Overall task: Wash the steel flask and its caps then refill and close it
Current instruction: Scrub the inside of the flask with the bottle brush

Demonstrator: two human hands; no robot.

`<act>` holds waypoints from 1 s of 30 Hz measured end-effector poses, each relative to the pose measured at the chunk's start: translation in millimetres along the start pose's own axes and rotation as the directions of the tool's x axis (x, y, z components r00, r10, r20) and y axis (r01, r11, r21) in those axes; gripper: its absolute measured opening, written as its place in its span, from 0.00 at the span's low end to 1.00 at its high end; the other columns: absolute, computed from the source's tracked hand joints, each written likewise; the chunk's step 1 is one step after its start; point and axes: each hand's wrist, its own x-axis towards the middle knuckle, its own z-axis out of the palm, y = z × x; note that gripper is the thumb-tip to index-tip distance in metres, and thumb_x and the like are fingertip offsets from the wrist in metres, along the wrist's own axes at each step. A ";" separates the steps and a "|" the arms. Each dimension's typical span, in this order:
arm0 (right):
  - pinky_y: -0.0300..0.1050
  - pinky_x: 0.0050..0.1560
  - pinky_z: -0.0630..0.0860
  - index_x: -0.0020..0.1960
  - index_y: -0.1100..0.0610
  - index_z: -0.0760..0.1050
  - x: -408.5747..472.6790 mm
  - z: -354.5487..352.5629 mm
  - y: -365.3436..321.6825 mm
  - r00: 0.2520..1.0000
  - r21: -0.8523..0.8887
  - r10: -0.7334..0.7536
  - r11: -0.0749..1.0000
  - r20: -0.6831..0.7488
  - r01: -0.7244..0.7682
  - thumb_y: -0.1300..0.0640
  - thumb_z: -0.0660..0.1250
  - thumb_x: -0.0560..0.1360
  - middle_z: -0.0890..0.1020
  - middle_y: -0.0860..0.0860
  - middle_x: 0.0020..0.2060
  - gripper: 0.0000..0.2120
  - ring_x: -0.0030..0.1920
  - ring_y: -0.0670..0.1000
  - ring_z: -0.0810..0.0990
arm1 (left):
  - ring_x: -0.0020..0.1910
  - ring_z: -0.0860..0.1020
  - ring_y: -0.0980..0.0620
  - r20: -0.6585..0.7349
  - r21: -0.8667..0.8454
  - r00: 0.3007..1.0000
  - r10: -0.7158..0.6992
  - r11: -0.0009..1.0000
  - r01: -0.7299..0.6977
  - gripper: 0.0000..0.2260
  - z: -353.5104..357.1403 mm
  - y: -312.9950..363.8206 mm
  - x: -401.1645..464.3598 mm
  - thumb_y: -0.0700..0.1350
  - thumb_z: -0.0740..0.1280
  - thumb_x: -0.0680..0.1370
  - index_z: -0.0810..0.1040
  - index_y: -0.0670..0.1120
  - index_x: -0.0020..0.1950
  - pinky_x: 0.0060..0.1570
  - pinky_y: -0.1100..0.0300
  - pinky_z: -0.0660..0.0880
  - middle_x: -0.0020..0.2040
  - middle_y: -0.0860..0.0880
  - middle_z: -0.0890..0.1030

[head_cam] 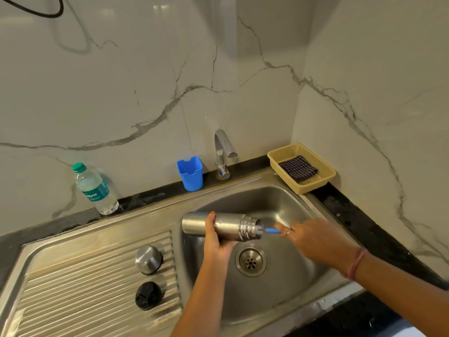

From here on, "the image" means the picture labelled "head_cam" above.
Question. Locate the person's left hand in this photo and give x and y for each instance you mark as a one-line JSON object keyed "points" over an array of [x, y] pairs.
{"points": [[215, 245]]}

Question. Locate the dark checked cloth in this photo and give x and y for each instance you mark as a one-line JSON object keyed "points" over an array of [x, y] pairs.
{"points": [[298, 168]]}

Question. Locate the chrome faucet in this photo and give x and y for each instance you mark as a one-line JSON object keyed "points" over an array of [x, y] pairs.
{"points": [[222, 143]]}

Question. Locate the stainless steel flask body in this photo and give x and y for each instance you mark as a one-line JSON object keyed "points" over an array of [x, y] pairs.
{"points": [[228, 226]]}

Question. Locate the yellow plastic basket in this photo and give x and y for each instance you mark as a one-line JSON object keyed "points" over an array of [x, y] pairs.
{"points": [[322, 182]]}

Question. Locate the black stopper lid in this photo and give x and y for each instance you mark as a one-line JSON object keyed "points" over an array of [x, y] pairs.
{"points": [[148, 295]]}

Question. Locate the blue plastic brush holder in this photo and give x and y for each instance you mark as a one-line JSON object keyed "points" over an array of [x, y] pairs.
{"points": [[190, 175]]}

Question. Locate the clear plastic water bottle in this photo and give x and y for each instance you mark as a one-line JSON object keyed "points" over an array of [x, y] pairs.
{"points": [[94, 189]]}

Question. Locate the steel cup cap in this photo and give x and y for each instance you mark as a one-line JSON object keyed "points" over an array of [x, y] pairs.
{"points": [[148, 259]]}

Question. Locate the person's right forearm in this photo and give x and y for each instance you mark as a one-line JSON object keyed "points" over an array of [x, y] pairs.
{"points": [[403, 294]]}

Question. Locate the person's right hand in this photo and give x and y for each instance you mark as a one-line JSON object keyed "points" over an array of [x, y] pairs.
{"points": [[319, 242]]}

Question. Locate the blue white bottle brush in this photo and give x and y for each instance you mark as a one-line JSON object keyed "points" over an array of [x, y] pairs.
{"points": [[273, 230]]}

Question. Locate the stainless steel sink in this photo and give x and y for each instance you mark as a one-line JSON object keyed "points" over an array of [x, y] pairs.
{"points": [[105, 305]]}

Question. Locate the person's left forearm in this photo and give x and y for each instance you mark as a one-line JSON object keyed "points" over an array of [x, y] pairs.
{"points": [[203, 301]]}

